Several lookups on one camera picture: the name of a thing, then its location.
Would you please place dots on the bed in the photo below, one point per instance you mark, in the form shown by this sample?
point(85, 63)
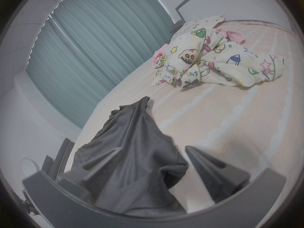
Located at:
point(237, 127)

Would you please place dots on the pile of clothes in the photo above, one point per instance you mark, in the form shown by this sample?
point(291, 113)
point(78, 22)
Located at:
point(213, 60)

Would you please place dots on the grey bedside table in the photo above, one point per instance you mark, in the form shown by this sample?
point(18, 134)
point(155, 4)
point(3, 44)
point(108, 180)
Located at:
point(177, 26)

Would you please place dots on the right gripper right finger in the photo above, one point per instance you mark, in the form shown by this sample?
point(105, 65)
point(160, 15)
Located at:
point(213, 174)

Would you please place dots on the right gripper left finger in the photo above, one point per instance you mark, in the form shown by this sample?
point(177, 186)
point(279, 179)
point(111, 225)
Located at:
point(95, 167)

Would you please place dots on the black T-shirt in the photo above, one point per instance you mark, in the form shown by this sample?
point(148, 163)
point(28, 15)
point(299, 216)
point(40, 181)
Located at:
point(142, 139)

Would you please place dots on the blue-green curtain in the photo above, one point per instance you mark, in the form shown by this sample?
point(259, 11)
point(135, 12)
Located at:
point(64, 79)
point(114, 32)

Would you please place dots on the white printed pillow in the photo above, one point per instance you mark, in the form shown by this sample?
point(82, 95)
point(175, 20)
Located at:
point(197, 24)

